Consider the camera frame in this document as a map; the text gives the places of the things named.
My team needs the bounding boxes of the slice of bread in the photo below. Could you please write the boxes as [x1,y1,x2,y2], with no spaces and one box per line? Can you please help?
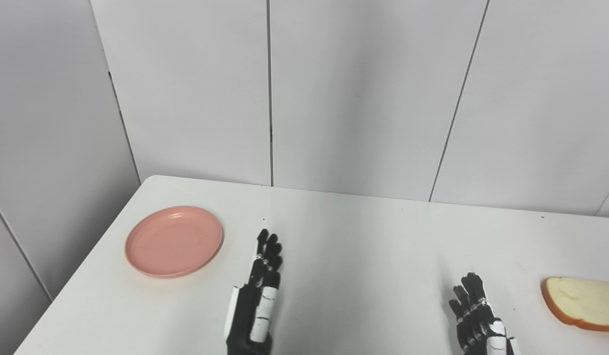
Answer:
[541,277,609,336]

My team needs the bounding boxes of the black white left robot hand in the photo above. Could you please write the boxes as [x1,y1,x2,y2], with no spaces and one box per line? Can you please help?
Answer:
[224,228,284,355]

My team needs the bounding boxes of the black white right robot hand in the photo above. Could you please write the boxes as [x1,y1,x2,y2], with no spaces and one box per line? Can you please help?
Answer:
[448,272,522,355]

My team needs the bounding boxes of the pink round plate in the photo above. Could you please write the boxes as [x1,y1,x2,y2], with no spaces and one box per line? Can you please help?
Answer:
[125,206,224,279]

